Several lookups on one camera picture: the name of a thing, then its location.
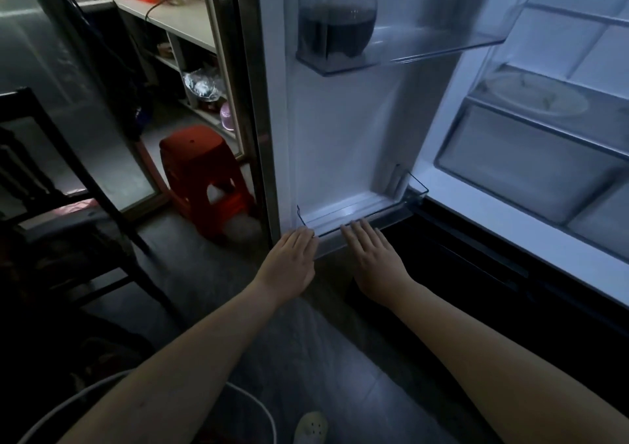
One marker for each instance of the dark wooden chair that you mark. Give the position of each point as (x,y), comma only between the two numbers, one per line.
(73,232)

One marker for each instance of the white kitchen counter shelf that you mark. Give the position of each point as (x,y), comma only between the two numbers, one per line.
(182,21)

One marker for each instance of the deep clear door bin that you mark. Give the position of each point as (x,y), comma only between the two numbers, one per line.
(432,31)

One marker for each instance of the person's right hand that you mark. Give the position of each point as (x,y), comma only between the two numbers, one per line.
(376,266)

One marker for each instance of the black refrigerator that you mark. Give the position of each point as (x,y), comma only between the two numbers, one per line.
(344,139)

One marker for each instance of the pink plastic bowl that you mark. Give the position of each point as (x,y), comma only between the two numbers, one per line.
(227,117)

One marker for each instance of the dark drink bottle red label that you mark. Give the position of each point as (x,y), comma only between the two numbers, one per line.
(336,31)

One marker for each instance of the clear round plastic plate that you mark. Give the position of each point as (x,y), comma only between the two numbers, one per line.
(535,93)

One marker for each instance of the glass sliding door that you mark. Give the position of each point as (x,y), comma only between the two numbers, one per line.
(59,65)

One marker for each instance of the shallow clear door bin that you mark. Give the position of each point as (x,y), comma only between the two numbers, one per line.
(344,212)

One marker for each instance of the silver crumpled plastic bag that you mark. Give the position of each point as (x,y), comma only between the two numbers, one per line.
(202,85)

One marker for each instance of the red plastic stool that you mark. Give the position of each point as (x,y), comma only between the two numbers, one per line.
(196,163)

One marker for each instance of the person's right forearm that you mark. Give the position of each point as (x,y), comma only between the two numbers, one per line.
(516,375)

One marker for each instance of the person's left hand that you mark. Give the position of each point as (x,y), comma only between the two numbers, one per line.
(287,266)

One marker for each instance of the person's left forearm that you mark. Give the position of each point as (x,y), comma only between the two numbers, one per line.
(172,384)

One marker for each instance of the white perforated shoe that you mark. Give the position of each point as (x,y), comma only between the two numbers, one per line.
(310,429)

